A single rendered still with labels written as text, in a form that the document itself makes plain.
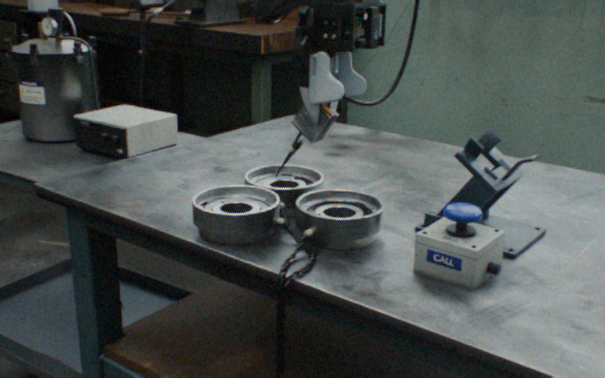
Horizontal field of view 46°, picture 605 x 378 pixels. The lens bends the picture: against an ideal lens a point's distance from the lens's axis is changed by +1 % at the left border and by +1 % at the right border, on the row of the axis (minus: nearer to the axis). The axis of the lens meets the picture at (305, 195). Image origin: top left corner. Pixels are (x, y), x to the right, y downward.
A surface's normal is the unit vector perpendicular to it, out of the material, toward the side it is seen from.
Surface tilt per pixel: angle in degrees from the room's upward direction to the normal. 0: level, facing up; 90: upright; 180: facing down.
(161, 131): 90
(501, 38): 90
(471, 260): 90
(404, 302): 0
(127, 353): 0
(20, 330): 0
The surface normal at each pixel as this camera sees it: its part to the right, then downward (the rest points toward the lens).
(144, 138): 0.83, 0.20
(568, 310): 0.02, -0.94
